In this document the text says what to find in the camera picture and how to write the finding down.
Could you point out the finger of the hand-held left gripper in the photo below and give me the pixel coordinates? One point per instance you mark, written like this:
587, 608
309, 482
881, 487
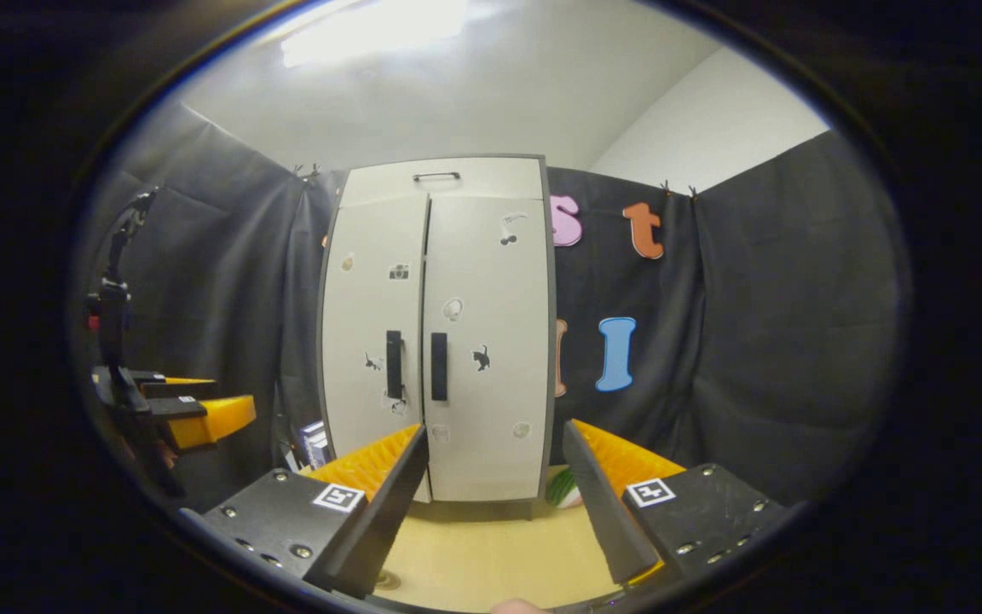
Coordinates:
176, 388
218, 418

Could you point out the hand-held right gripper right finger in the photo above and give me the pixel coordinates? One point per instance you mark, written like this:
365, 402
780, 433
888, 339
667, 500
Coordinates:
606, 503

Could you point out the white grey cabinet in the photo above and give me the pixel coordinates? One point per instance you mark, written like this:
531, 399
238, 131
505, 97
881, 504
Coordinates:
551, 341

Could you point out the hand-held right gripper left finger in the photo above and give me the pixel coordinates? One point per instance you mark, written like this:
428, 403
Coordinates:
384, 512

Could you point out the white cabinet drawer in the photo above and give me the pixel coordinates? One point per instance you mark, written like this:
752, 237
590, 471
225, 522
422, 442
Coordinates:
499, 181

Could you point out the small white blue box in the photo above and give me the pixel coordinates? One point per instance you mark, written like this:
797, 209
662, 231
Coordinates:
314, 443

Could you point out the white cabinet door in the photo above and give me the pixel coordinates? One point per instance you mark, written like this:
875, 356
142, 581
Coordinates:
363, 315
499, 384

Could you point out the watermelon slice toy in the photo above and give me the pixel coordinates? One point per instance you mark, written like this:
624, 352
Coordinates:
563, 488

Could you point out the black backdrop cloth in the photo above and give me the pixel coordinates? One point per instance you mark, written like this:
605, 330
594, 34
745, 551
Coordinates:
781, 341

